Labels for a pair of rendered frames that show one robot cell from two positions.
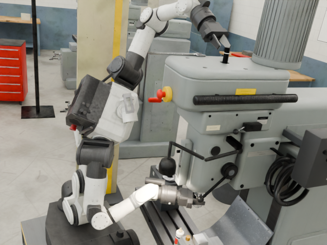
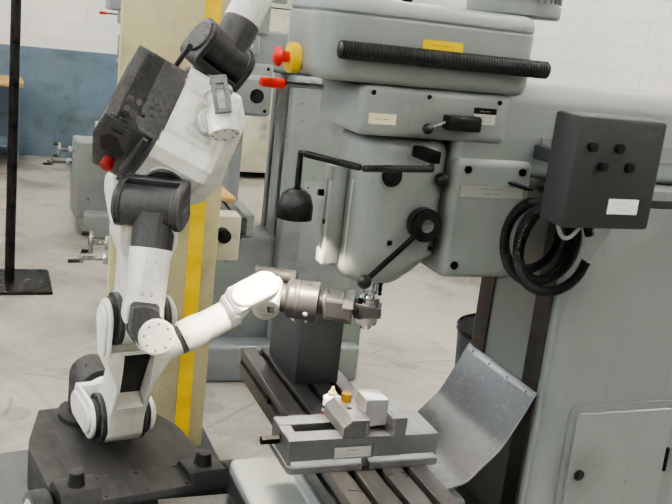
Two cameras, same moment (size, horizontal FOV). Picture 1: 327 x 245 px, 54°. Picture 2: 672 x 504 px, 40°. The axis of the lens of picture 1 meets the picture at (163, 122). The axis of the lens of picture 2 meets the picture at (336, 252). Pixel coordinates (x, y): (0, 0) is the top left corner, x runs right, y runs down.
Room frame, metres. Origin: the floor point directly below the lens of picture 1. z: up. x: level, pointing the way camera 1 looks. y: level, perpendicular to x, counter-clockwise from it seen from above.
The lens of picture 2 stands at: (-0.66, -0.20, 1.84)
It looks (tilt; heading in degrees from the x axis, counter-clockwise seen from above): 14 degrees down; 2
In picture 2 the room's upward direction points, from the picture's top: 7 degrees clockwise
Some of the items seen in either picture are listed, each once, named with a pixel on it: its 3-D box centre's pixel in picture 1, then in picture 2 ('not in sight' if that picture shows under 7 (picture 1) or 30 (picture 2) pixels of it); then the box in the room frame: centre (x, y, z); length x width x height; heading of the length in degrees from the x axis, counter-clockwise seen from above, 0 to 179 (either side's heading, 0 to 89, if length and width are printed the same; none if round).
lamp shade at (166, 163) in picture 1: (167, 164); (295, 202); (1.14, -0.04, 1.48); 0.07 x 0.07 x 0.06
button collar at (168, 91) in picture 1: (167, 94); (292, 57); (1.18, 0.00, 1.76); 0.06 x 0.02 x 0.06; 24
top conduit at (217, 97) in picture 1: (247, 98); (447, 60); (1.15, -0.30, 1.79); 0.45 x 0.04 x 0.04; 114
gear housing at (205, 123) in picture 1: (224, 111); (411, 108); (1.29, -0.25, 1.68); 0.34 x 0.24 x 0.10; 114
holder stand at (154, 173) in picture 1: (164, 185); (305, 332); (1.66, -0.05, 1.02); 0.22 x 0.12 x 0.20; 25
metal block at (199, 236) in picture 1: (199, 243); (371, 407); (1.20, -0.24, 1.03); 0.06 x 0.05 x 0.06; 24
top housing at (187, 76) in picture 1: (224, 81); (407, 43); (1.28, -0.22, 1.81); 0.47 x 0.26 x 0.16; 114
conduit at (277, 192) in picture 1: (282, 177); (535, 239); (1.20, -0.54, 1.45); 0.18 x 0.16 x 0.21; 114
